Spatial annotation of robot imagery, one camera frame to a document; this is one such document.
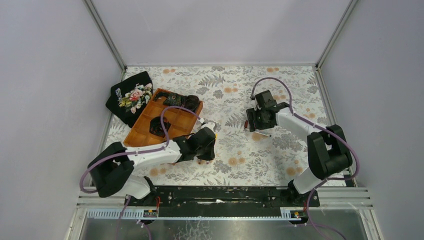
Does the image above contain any purple cable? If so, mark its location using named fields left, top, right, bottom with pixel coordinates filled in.
left=250, top=77, right=361, bottom=240
left=79, top=105, right=205, bottom=240

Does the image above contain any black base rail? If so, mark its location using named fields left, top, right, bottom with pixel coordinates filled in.
left=129, top=185, right=320, bottom=218

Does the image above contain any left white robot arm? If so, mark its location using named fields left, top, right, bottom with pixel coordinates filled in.
left=83, top=125, right=216, bottom=200

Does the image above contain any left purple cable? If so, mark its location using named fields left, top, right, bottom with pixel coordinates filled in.
left=79, top=105, right=205, bottom=240

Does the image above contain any rolled dark tie back right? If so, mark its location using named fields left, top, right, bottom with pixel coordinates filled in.
left=182, top=95, right=200, bottom=112

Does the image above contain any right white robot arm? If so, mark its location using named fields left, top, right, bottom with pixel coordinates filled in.
left=246, top=90, right=353, bottom=196

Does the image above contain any rolled dark tie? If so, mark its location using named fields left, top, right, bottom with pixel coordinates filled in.
left=154, top=91, right=184, bottom=107
left=182, top=95, right=200, bottom=112

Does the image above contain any orange wooden divided tray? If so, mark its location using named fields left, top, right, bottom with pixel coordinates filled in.
left=123, top=88, right=203, bottom=147

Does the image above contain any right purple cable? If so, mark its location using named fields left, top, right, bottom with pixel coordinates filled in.
left=250, top=77, right=361, bottom=240

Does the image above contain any rolled dark tie back left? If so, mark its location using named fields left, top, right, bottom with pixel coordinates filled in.
left=154, top=91, right=184, bottom=107

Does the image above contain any white marker red tip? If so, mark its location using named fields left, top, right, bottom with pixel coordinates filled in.
left=255, top=131, right=272, bottom=137

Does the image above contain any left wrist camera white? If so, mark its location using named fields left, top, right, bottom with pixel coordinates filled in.
left=198, top=118, right=217, bottom=132

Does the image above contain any black floral embroidered cloth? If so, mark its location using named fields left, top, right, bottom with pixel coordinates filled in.
left=105, top=71, right=154, bottom=128

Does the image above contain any rolled tie black orange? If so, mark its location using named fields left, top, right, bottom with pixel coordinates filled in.
left=149, top=116, right=171, bottom=138

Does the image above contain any floral table mat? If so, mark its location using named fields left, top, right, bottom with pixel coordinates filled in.
left=125, top=66, right=329, bottom=186

